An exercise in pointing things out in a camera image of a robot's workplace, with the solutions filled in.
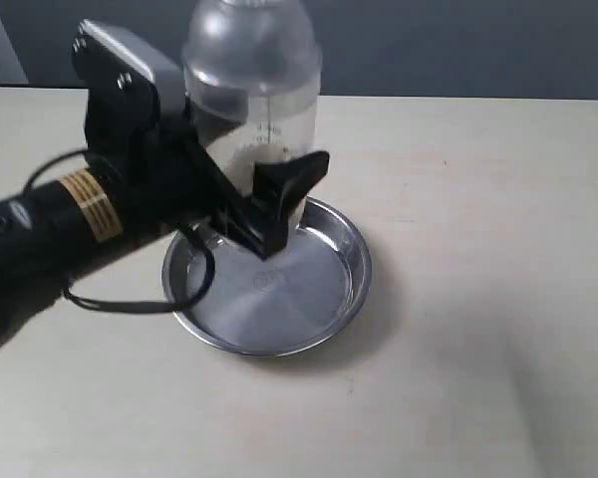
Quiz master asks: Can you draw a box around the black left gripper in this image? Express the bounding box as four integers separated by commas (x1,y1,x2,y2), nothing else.
84,90,330,259

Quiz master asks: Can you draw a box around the clear plastic shaker bottle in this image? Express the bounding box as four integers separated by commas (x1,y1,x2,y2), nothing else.
179,0,324,235

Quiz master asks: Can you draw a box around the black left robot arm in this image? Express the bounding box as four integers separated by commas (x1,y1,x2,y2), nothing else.
0,91,329,348

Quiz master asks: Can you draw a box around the round stainless steel tray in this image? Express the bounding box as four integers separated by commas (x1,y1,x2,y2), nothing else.
175,198,373,358

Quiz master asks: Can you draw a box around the black camera cable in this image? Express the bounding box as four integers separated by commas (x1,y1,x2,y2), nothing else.
22,148,217,316

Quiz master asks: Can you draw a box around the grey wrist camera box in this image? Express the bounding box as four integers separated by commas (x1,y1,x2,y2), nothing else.
72,19,187,118

